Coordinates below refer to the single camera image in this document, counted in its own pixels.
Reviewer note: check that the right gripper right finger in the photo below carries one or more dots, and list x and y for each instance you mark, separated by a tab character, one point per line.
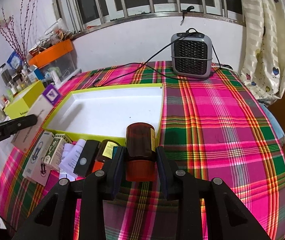
166	170

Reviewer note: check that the black rectangular device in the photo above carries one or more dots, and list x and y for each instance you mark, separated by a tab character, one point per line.
87	158

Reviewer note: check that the orange lid storage bin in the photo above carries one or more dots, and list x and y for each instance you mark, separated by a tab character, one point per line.
57	58

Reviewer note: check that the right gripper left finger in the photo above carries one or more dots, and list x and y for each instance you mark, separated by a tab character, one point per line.
115	173

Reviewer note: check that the amber bottle yellow label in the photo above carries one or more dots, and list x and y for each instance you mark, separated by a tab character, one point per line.
105	153

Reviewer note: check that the green white medicine box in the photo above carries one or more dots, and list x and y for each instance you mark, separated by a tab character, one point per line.
53	156

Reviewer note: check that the patterned curtain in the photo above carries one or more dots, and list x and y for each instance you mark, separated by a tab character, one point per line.
263	71

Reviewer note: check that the grey portable heater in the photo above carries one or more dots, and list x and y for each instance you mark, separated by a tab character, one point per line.
191	54

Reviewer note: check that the white tube blue print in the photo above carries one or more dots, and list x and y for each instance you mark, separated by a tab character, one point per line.
70	156

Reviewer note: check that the blue white carton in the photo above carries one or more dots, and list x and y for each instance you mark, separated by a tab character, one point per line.
35	74

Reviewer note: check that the white box keychain picture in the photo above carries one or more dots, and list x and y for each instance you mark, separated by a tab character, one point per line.
36	171

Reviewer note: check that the amber bottle red cap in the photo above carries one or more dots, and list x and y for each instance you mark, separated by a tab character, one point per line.
141	145

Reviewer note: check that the red bud branches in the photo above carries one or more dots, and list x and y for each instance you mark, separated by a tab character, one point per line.
16	30

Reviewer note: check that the plaid tablecloth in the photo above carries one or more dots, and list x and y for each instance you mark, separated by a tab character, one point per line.
213	128

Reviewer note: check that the yellow-green shallow tray box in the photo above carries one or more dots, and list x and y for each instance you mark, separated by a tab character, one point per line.
106	112

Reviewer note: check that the white box purple end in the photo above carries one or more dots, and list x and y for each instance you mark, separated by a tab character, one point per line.
41	108

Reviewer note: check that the metal window bars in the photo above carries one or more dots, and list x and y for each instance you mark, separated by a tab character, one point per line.
85	16

